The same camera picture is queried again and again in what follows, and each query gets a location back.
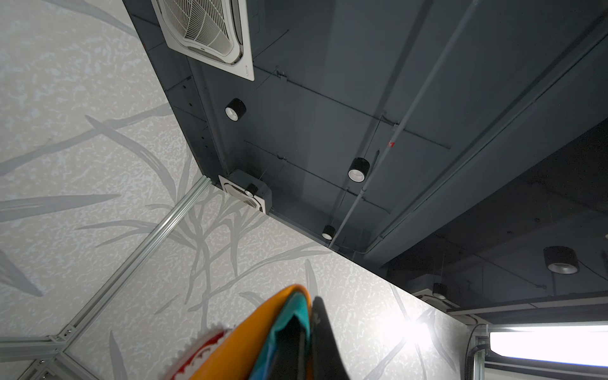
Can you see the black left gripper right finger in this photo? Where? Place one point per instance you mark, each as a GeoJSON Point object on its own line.
{"type": "Point", "coordinates": [326, 360]}

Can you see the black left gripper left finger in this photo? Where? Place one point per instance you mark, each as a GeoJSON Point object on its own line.
{"type": "Point", "coordinates": [289, 361]}

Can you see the white colourful children's jacket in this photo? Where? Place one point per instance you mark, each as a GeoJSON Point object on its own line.
{"type": "Point", "coordinates": [231, 354]}

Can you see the bright fluorescent light bar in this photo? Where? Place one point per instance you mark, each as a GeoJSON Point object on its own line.
{"type": "Point", "coordinates": [584, 345]}

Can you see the white ceiling air conditioner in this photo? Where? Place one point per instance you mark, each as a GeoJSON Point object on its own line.
{"type": "Point", "coordinates": [214, 32]}

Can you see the aluminium frame profile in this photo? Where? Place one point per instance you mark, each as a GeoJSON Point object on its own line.
{"type": "Point", "coordinates": [41, 352]}

